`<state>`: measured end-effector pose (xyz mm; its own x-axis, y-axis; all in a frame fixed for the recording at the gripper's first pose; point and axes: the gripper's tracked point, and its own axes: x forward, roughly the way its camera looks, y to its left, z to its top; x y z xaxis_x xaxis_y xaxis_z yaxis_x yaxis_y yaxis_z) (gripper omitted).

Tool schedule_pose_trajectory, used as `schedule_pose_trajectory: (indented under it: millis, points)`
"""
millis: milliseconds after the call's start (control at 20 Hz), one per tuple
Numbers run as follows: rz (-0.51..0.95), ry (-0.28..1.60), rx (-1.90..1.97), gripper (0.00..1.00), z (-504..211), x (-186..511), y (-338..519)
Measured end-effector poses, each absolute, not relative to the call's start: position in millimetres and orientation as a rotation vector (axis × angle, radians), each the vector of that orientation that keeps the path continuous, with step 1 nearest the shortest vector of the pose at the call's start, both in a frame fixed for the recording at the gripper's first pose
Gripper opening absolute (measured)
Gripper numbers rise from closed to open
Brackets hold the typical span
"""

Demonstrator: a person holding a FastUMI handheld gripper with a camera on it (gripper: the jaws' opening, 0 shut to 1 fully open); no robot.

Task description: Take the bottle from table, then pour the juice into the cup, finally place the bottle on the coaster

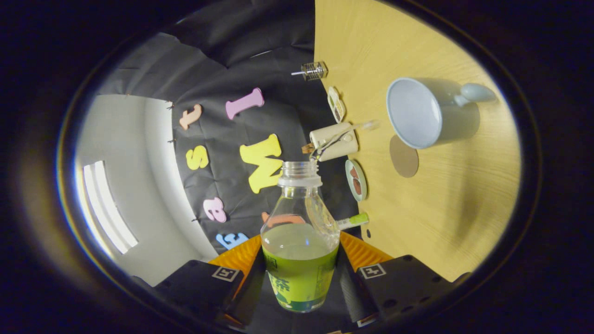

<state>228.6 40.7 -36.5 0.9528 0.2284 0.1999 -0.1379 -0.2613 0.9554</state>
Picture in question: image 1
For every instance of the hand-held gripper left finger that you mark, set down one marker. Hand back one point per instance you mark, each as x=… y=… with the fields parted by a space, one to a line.
x=199 y=283

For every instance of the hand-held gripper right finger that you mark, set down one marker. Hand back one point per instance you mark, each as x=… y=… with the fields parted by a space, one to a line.
x=399 y=283

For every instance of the green label juice bottle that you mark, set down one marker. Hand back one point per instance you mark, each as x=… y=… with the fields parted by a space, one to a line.
x=299 y=273

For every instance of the round brown coaster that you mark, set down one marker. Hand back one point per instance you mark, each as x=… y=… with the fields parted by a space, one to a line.
x=404 y=160

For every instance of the light grey cup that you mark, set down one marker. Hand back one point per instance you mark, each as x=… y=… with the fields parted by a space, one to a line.
x=413 y=111

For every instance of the white and green tube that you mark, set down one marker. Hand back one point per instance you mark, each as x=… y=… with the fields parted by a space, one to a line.
x=355 y=219

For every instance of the wooden table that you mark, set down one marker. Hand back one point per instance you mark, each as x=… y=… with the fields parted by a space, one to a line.
x=441 y=199

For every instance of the green plate with food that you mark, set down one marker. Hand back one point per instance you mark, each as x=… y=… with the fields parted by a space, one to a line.
x=356 y=181

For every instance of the white toaster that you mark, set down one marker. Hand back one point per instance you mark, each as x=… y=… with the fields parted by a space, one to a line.
x=336 y=141

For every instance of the brown toast slice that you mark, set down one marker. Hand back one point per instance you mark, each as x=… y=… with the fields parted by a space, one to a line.
x=307 y=148

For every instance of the white divided snack tray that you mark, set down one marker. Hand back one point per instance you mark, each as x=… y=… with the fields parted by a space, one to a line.
x=336 y=104

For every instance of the clear glass holder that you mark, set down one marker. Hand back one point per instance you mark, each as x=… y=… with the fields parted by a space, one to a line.
x=315 y=71

